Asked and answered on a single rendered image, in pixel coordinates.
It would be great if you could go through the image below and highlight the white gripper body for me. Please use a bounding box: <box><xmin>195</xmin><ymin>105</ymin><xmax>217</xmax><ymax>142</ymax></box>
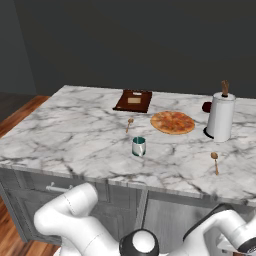
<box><xmin>217</xmin><ymin>234</ymin><xmax>236</xmax><ymax>253</ymax></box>

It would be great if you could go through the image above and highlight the round pizza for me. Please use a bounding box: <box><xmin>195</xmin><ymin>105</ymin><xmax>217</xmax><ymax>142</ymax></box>
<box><xmin>149</xmin><ymin>110</ymin><xmax>196</xmax><ymax>136</ymax></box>

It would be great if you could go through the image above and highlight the brown wooden cutting board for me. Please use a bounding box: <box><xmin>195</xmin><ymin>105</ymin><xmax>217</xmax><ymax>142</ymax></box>
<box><xmin>112</xmin><ymin>88</ymin><xmax>153</xmax><ymax>114</ymax></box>

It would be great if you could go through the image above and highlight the grey drawer front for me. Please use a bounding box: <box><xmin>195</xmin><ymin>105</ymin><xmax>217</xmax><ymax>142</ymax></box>
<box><xmin>18</xmin><ymin>170</ymin><xmax>110</xmax><ymax>204</ymax></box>

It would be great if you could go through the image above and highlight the plain grey cupboard door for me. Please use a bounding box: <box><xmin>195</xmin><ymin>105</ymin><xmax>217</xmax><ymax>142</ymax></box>
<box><xmin>142</xmin><ymin>190</ymin><xmax>228</xmax><ymax>256</ymax></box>

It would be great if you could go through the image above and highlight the small wooden spoon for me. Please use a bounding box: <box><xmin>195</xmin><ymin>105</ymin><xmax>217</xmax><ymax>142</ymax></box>
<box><xmin>125</xmin><ymin>117</ymin><xmax>135</xmax><ymax>134</ymax></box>
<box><xmin>209</xmin><ymin>151</ymin><xmax>221</xmax><ymax>176</ymax></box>

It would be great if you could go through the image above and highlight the white paper towel holder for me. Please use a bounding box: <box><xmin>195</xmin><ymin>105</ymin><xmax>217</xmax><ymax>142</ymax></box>
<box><xmin>203</xmin><ymin>79</ymin><xmax>237</xmax><ymax>144</ymax></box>

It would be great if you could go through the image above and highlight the white and teal mug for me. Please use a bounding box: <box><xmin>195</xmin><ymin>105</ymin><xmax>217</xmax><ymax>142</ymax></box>
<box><xmin>131</xmin><ymin>136</ymin><xmax>147</xmax><ymax>158</ymax></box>

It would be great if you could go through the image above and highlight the dark red round object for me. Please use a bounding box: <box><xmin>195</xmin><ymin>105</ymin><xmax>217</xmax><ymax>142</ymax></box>
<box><xmin>201</xmin><ymin>101</ymin><xmax>213</xmax><ymax>114</ymax></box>

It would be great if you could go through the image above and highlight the grey panelled cupboard door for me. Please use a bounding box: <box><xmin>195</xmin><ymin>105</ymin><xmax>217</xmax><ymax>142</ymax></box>
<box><xmin>2</xmin><ymin>186</ymin><xmax>143</xmax><ymax>246</ymax></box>

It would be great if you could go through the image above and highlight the silver drawer handle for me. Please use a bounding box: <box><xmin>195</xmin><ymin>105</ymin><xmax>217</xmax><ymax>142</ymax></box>
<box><xmin>45</xmin><ymin>181</ymin><xmax>74</xmax><ymax>194</ymax></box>

